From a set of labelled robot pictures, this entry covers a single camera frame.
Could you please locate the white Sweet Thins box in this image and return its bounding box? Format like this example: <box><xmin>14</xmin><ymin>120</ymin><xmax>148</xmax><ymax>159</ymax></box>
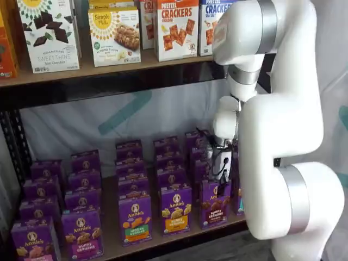
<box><xmin>16</xmin><ymin>0</ymin><xmax>82</xmax><ymax>74</ymax></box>

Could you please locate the Simple Mills bars box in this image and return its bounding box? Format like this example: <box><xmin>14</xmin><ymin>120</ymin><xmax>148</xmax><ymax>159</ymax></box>
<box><xmin>89</xmin><ymin>0</ymin><xmax>135</xmax><ymax>10</ymax></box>
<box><xmin>88</xmin><ymin>7</ymin><xmax>142</xmax><ymax>68</ymax></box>

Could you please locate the short black cable loop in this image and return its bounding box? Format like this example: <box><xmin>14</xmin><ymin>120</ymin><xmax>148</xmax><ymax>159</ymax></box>
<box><xmin>220</xmin><ymin>156</ymin><xmax>232</xmax><ymax>175</ymax></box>

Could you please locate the blue pretzel crackers box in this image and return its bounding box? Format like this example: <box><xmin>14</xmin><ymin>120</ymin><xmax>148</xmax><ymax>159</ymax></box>
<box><xmin>198</xmin><ymin>0</ymin><xmax>232</xmax><ymax>57</ymax></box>

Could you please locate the orange snack box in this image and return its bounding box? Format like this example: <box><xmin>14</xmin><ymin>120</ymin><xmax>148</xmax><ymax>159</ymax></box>
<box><xmin>0</xmin><ymin>8</ymin><xmax>20</xmax><ymax>80</ymax></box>

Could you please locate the purple Annie's box brown patch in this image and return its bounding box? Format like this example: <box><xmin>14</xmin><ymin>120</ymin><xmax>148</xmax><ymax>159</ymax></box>
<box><xmin>200</xmin><ymin>179</ymin><xmax>232</xmax><ymax>230</ymax></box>
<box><xmin>194</xmin><ymin>160</ymin><xmax>210</xmax><ymax>192</ymax></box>
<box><xmin>190</xmin><ymin>146</ymin><xmax>209</xmax><ymax>164</ymax></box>
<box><xmin>184</xmin><ymin>130</ymin><xmax>210</xmax><ymax>151</ymax></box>

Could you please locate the purple Annie's box yellow patch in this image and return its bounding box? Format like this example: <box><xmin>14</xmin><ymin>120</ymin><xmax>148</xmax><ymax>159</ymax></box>
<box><xmin>157</xmin><ymin>168</ymin><xmax>188</xmax><ymax>191</ymax></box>
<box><xmin>160</xmin><ymin>184</ymin><xmax>192</xmax><ymax>237</ymax></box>
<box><xmin>153</xmin><ymin>137</ymin><xmax>181</xmax><ymax>158</ymax></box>
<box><xmin>155</xmin><ymin>153</ymin><xmax>185</xmax><ymax>173</ymax></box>

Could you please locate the purple Annie's box pink patch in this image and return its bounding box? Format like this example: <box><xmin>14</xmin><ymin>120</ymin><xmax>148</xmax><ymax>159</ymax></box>
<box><xmin>23</xmin><ymin>176</ymin><xmax>65</xmax><ymax>202</ymax></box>
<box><xmin>30</xmin><ymin>160</ymin><xmax>66</xmax><ymax>182</ymax></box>
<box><xmin>18</xmin><ymin>196</ymin><xmax>62</xmax><ymax>226</ymax></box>
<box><xmin>10</xmin><ymin>217</ymin><xmax>62</xmax><ymax>261</ymax></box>

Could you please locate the purple Annie's box teal patch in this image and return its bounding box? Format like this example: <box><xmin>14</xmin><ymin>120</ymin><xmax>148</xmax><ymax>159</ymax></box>
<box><xmin>231</xmin><ymin>187</ymin><xmax>246</xmax><ymax>217</ymax></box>

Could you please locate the black metal shelf rack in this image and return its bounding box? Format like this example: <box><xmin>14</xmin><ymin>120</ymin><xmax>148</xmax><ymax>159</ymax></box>
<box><xmin>0</xmin><ymin>53</ymin><xmax>281</xmax><ymax>261</ymax></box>

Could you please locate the orange cheddar pretzel crackers box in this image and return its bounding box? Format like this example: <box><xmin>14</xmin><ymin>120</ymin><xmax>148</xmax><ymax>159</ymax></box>
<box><xmin>154</xmin><ymin>0</ymin><xmax>199</xmax><ymax>62</ymax></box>

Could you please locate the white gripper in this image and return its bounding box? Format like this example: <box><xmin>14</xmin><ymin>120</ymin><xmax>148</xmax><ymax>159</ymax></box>
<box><xmin>214</xmin><ymin>148</ymin><xmax>234</xmax><ymax>196</ymax></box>

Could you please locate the purple Annie's box green patch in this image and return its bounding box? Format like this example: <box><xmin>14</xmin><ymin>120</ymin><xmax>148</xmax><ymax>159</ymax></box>
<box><xmin>118</xmin><ymin>194</ymin><xmax>153</xmax><ymax>247</ymax></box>
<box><xmin>115</xmin><ymin>140</ymin><xmax>144</xmax><ymax>164</ymax></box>
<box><xmin>116</xmin><ymin>160</ymin><xmax>148</xmax><ymax>183</ymax></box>
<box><xmin>118</xmin><ymin>177</ymin><xmax>152</xmax><ymax>200</ymax></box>

